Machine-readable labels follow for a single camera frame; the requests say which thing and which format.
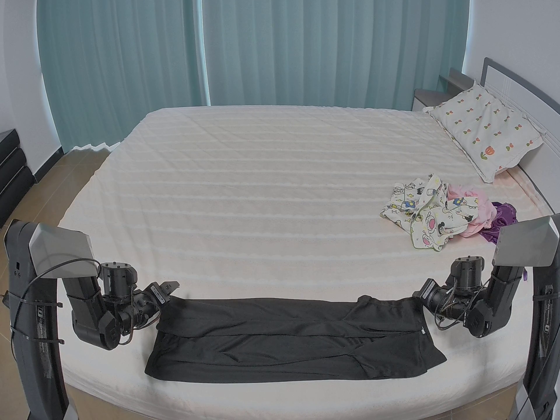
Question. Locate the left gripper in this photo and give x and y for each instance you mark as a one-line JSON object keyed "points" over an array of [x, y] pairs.
{"points": [[153, 302]]}

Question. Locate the white printed garment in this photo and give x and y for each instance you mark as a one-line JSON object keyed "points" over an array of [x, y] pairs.
{"points": [[424, 221]]}

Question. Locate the blue-green curtain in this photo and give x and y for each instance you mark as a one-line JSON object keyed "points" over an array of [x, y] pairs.
{"points": [[332, 37], [122, 50]]}

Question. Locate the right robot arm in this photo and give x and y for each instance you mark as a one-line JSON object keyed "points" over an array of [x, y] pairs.
{"points": [[525, 243]]}

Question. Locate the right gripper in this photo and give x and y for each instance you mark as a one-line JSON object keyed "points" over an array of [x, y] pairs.
{"points": [[435, 302]]}

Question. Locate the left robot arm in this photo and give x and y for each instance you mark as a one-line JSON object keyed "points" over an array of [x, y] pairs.
{"points": [[57, 247]]}

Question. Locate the black T-shirt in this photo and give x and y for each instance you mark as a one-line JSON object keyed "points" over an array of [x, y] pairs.
{"points": [[284, 348]]}

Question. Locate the bed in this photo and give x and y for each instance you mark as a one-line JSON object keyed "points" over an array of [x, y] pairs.
{"points": [[262, 190]]}

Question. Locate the white printed pillow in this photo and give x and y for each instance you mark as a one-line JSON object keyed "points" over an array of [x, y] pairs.
{"points": [[485, 129]]}

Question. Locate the black chest of drawers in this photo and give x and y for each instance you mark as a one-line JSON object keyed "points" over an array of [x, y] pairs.
{"points": [[13, 177]]}

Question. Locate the pink garment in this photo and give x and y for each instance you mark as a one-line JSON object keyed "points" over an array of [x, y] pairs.
{"points": [[483, 215]]}

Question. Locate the grey bedside table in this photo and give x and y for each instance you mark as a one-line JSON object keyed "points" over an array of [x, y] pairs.
{"points": [[426, 99]]}

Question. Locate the purple garment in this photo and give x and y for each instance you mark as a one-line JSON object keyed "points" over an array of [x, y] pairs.
{"points": [[503, 217]]}

